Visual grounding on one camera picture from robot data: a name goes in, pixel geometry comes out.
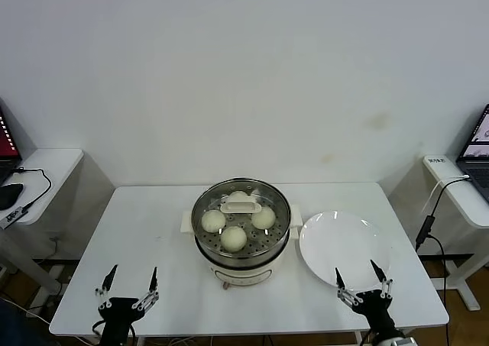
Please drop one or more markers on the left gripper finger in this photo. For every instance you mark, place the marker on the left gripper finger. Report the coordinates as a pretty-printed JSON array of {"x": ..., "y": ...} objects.
[
  {"x": 153, "y": 279},
  {"x": 110, "y": 279}
]

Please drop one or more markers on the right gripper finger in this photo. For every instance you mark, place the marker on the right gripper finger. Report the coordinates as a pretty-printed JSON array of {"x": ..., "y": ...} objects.
[
  {"x": 340, "y": 279},
  {"x": 378, "y": 271}
]

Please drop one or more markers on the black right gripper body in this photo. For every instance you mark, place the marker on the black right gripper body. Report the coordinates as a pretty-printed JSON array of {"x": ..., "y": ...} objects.
[{"x": 376, "y": 308}]

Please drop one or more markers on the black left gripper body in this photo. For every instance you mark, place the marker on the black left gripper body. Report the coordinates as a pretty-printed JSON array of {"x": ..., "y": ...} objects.
[{"x": 120, "y": 313}]

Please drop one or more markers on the white steamed baozi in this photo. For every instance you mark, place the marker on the white steamed baozi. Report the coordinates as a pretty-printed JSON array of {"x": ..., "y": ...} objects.
[
  {"x": 212, "y": 221},
  {"x": 233, "y": 239},
  {"x": 263, "y": 218},
  {"x": 238, "y": 196}
]

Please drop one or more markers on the round glass pot lid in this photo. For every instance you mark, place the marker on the round glass pot lid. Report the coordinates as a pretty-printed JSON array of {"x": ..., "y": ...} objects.
[{"x": 240, "y": 206}]

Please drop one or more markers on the black computer mouse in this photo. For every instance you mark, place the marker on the black computer mouse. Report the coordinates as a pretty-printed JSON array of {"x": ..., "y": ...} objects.
[{"x": 10, "y": 195}]

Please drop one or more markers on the white round plate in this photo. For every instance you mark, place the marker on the white round plate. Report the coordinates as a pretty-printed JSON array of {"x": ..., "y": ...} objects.
[{"x": 336, "y": 246}]

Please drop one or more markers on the metal bowl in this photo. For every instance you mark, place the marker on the metal bowl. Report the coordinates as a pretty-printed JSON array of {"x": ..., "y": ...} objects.
[{"x": 244, "y": 260}]

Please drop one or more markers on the white side table with label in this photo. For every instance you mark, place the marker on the white side table with label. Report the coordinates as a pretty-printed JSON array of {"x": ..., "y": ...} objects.
[{"x": 458, "y": 202}]

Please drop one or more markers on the dark blue trouser leg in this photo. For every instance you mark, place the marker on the dark blue trouser leg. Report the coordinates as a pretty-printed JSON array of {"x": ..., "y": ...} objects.
[{"x": 9, "y": 327}]

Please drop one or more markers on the small printed label sticker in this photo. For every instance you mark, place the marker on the small printed label sticker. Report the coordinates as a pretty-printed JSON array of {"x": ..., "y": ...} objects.
[{"x": 437, "y": 160}]

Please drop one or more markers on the white side table with mouse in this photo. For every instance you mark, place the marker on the white side table with mouse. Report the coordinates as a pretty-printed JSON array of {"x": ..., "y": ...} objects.
[{"x": 57, "y": 162}]

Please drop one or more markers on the grey laptop with open windows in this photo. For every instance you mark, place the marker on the grey laptop with open windows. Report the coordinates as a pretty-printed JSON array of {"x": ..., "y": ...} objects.
[{"x": 477, "y": 143}]

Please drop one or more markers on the laptop with red desktop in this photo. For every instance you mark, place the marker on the laptop with red desktop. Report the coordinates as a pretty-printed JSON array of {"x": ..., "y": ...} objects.
[{"x": 7, "y": 147}]

